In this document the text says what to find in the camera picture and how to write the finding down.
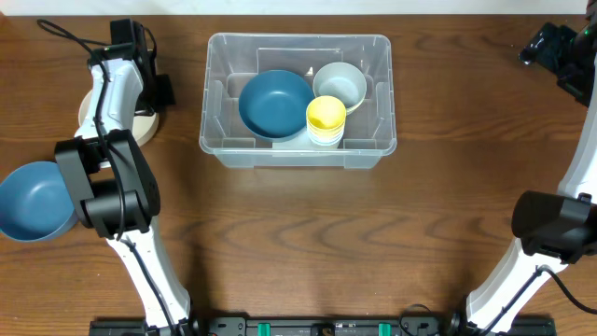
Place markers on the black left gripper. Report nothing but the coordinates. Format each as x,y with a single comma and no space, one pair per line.
164,91

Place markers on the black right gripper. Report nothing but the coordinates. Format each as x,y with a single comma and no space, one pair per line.
539,43

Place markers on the cream bowl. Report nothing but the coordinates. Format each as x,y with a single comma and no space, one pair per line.
144,128

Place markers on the blue bowl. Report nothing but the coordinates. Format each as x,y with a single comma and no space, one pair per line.
272,105
35,203

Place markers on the pink cup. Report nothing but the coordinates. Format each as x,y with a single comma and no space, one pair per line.
324,138

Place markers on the yellow cup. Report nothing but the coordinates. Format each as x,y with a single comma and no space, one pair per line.
325,132
326,113

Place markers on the grey small bowl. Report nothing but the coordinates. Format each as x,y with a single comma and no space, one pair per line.
341,80

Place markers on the light blue cup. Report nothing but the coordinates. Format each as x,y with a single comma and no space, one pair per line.
324,141

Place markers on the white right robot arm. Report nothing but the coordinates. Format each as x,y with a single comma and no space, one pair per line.
551,231

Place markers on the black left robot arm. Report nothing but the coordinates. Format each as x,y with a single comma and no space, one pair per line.
111,185

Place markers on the clear plastic storage bin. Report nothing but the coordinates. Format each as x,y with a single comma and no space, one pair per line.
233,59

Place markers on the white label in bin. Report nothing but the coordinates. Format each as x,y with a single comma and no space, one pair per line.
300,142

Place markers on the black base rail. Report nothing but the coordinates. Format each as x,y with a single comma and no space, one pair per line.
240,326

